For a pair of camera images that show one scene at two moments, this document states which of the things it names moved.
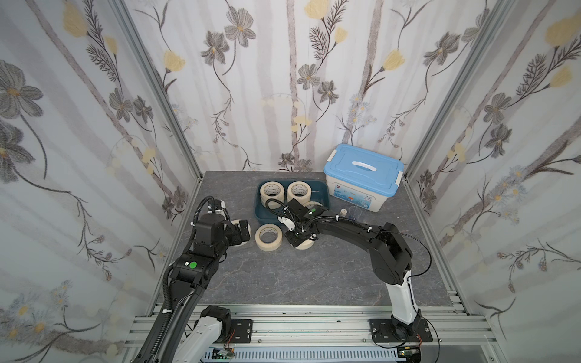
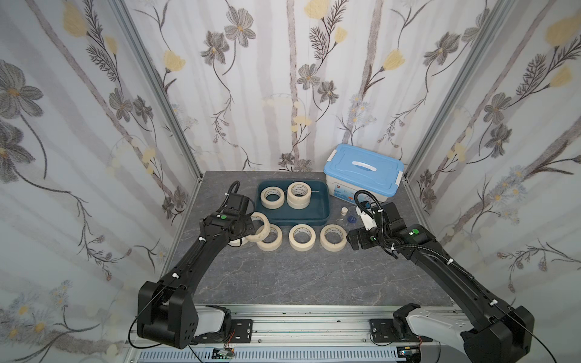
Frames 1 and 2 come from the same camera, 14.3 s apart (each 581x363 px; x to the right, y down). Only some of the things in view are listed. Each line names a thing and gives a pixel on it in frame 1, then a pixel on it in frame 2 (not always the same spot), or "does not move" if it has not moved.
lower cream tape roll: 272,204 does not move
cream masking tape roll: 299,190 does not move
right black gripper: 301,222 to 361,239
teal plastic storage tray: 319,193 does not move
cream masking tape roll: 272,190 to 253,237
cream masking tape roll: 268,237 does not move
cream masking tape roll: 312,203 to 333,237
